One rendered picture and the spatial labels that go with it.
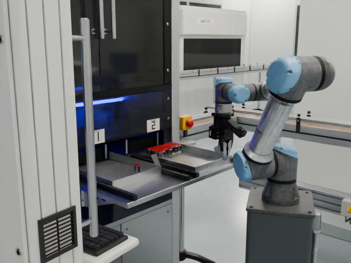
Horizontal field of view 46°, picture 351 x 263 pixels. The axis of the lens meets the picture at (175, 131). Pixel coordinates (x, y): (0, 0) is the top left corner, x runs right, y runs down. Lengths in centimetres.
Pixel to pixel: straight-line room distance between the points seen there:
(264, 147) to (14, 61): 92
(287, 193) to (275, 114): 39
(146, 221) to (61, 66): 126
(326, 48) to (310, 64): 177
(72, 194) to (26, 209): 13
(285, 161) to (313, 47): 164
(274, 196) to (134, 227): 74
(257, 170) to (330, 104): 164
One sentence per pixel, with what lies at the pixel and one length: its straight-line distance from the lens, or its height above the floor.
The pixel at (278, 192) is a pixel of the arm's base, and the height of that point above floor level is 84.
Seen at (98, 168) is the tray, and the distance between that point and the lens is 185.
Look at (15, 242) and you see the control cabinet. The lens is 111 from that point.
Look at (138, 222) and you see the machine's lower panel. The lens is 211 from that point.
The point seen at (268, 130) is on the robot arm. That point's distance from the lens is 148.
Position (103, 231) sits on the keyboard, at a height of 83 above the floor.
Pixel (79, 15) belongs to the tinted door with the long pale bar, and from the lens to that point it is 175.
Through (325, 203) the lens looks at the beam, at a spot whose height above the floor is 48.
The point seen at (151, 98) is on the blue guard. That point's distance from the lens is 200.
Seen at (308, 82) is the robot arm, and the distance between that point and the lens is 138.
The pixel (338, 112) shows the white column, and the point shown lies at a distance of 314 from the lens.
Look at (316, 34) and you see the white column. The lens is 318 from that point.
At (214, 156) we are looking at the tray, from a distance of 198.
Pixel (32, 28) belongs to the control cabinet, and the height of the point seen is 145.
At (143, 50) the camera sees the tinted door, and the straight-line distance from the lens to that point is 197.
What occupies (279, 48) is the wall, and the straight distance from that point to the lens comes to 1075.
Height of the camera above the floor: 143
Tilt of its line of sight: 12 degrees down
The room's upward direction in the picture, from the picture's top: straight up
